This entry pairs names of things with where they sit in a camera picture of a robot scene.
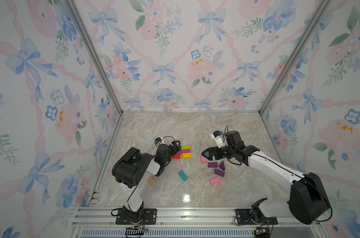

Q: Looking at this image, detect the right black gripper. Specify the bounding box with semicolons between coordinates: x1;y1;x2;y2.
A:
201;145;235;160

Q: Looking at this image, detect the green circuit board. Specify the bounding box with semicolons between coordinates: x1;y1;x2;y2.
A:
254;228;270;238

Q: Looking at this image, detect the frame post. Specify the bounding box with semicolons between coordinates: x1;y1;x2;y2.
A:
259;0;332;118
62;0;123;115

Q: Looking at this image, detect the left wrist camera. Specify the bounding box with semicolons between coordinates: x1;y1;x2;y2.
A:
155;137;163;147

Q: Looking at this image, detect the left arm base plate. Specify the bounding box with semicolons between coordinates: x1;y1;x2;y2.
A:
114;207;157;225

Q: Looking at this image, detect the red block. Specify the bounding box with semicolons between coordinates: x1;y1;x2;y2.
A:
172;153;182;159

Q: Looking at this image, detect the left frame post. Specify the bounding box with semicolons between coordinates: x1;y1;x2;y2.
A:
62;0;123;115

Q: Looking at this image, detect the tan wooden block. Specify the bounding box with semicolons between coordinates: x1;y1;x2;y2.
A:
148;176;159;186

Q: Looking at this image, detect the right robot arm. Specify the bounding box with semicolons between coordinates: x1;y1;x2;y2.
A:
201;131;332;225

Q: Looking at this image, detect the light pink upright block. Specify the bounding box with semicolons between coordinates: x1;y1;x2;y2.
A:
200;155;207;164

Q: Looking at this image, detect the purple triangle block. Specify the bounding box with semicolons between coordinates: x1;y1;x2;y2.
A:
219;161;226;171

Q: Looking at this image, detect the teal rectangular block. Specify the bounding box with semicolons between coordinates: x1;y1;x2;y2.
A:
179;171;188;181

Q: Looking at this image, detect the purple block upper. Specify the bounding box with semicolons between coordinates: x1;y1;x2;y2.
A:
208;162;218;168

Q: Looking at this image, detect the yellow block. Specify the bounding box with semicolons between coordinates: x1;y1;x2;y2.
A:
182;153;192;159

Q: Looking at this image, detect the purple block lower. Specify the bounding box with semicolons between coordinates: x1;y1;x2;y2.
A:
214;169;225;177

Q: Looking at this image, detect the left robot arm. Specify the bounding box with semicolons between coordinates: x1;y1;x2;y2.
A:
111;138;181;220

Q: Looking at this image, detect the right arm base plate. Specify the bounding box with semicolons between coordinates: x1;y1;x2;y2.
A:
234;208;278;225

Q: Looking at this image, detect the right frame post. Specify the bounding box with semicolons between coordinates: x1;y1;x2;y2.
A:
259;0;332;118

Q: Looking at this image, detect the lime green block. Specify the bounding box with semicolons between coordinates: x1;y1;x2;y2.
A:
181;145;191;150

